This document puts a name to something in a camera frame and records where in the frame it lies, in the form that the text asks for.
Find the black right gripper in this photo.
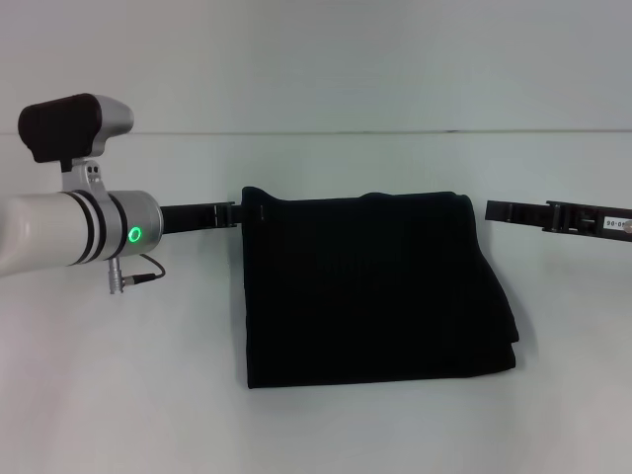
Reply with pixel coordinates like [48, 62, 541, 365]
[484, 198, 632, 244]

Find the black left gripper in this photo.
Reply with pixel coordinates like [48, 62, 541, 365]
[157, 199, 269, 235]

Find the black shirt with white print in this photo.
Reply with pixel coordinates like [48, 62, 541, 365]
[239, 185, 522, 392]

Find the left gripper cable with plug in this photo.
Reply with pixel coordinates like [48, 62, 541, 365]
[108, 253, 166, 296]

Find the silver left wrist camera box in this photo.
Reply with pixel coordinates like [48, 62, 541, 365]
[17, 92, 136, 195]

